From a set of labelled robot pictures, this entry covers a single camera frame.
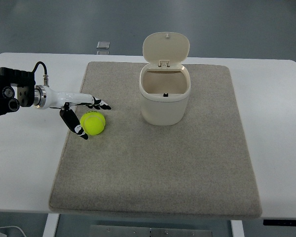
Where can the beige felt mat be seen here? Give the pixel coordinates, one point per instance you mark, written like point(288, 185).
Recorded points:
point(200, 166)

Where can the white right table leg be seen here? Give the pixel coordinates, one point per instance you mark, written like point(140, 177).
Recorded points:
point(237, 228)

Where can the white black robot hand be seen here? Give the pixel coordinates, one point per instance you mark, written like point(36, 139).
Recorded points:
point(65, 100)

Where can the white table leg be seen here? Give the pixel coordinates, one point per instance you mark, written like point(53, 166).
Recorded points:
point(237, 228)
point(51, 225)

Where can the white left table leg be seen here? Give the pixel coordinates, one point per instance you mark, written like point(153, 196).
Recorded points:
point(51, 225)

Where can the yellow tennis ball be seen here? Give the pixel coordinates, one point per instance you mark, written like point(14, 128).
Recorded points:
point(93, 123)

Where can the cream bin with open lid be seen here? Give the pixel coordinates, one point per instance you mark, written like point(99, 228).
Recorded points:
point(164, 83)

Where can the black table control panel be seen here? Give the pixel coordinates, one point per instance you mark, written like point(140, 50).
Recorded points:
point(279, 222)

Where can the floor outlet plate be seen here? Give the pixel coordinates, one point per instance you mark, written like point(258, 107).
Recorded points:
point(103, 45)

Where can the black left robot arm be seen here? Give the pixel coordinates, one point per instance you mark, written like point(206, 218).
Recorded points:
point(18, 88)

